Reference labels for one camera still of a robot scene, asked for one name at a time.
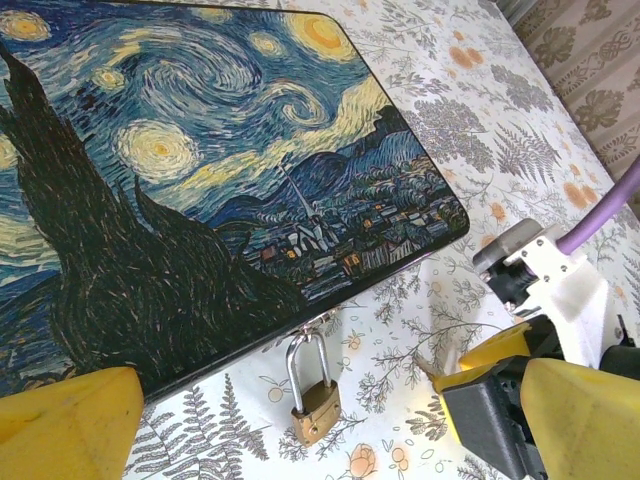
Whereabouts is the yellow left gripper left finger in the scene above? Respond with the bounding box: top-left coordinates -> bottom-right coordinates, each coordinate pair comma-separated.
0,367 -> 146,480

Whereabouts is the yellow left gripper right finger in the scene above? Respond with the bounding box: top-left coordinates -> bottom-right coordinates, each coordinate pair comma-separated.
519,358 -> 640,480

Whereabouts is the brass padlock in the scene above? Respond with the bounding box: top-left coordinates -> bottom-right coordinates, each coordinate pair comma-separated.
285,332 -> 344,448

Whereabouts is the starry night painted box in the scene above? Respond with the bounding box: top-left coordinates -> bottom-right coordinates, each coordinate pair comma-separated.
0,0 -> 471,406

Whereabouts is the floral tablecloth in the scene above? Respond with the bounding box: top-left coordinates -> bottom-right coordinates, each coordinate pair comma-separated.
122,0 -> 640,480

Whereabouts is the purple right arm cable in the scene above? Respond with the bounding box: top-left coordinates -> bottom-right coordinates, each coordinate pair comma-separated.
559,154 -> 640,256

